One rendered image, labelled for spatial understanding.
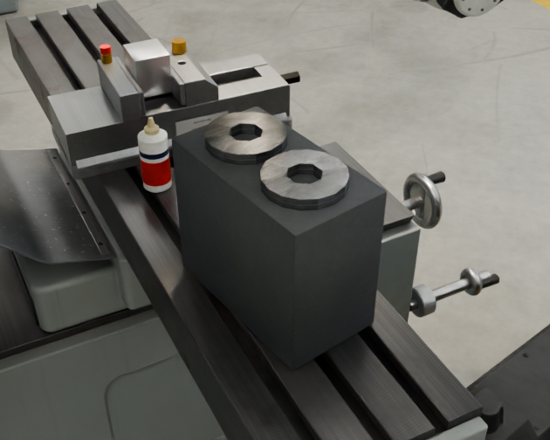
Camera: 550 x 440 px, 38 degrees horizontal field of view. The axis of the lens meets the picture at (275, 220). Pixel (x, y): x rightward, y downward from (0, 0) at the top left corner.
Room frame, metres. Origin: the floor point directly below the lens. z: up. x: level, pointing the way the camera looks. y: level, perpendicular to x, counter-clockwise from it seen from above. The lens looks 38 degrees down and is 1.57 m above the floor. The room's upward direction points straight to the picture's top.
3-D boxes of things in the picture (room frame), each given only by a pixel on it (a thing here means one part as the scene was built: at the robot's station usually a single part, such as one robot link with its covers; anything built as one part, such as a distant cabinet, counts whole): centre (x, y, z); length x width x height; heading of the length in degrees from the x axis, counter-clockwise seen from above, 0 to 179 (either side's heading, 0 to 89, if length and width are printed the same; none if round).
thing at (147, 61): (1.07, 0.19, 1.03); 0.06 x 0.05 x 0.06; 25
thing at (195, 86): (1.09, 0.13, 1.01); 0.12 x 0.06 x 0.04; 25
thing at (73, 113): (1.08, 0.16, 0.97); 0.35 x 0.15 x 0.11; 115
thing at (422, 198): (1.29, -0.26, 0.62); 0.16 x 0.12 x 0.12; 117
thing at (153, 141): (0.93, 0.17, 0.97); 0.04 x 0.04 x 0.11
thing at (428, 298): (1.18, -0.35, 0.50); 0.22 x 0.06 x 0.06; 117
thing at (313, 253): (0.71, 0.00, 1.02); 0.22 x 0.12 x 0.20; 38
